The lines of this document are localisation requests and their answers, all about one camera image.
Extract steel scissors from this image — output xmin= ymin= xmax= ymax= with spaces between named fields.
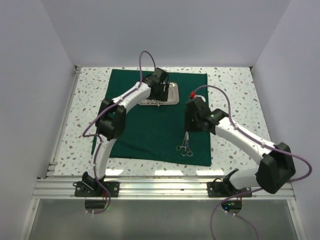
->
xmin=180 ymin=131 xmax=193 ymax=157

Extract steel ring-handled forceps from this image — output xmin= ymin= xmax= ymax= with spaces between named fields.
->
xmin=176 ymin=131 xmax=189 ymax=152

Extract dark green surgical cloth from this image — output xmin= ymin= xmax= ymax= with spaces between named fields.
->
xmin=103 ymin=69 xmax=212 ymax=167

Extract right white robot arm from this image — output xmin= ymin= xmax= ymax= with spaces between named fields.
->
xmin=185 ymin=96 xmax=296 ymax=197

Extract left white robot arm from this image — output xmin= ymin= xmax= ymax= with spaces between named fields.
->
xmin=79 ymin=67 xmax=170 ymax=197

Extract steel instrument tray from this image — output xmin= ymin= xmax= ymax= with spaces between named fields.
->
xmin=138 ymin=82 xmax=180 ymax=107

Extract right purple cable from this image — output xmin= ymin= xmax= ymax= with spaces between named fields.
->
xmin=192 ymin=84 xmax=313 ymax=240

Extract purple cable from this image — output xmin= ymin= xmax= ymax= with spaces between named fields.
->
xmin=192 ymin=84 xmax=313 ymax=240
xmin=82 ymin=50 xmax=112 ymax=216

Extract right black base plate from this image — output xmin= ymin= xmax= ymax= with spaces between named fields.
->
xmin=206 ymin=181 xmax=253 ymax=198

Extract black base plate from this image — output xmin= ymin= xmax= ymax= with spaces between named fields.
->
xmin=72 ymin=181 xmax=120 ymax=198
xmin=206 ymin=181 xmax=253 ymax=198

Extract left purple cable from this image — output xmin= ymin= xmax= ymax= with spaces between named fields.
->
xmin=82 ymin=50 xmax=112 ymax=216

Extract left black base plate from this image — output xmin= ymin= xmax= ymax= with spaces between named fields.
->
xmin=72 ymin=181 xmax=120 ymax=198

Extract aluminium mounting rail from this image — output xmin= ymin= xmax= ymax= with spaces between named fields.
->
xmin=32 ymin=174 xmax=293 ymax=201

